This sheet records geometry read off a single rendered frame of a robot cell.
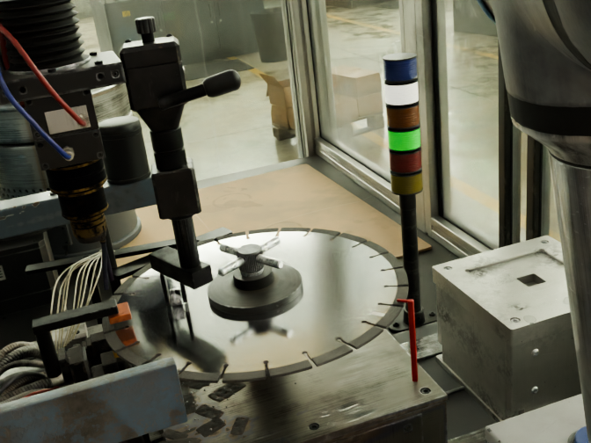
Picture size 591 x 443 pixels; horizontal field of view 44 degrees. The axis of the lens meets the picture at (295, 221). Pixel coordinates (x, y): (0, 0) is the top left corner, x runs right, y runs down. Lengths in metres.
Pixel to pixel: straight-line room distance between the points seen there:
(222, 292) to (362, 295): 0.16
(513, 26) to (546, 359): 0.61
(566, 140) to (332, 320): 0.49
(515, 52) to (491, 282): 0.63
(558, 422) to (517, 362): 0.17
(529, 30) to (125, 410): 0.49
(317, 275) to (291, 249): 0.09
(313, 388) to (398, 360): 0.11
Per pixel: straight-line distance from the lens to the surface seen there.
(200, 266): 0.79
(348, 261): 0.90
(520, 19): 0.34
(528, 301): 0.92
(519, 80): 0.35
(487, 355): 0.93
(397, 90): 0.99
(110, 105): 1.44
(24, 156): 1.43
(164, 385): 0.68
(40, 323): 0.83
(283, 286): 0.84
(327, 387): 0.86
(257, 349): 0.75
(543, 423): 0.73
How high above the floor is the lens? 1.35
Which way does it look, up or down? 23 degrees down
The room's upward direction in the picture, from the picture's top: 7 degrees counter-clockwise
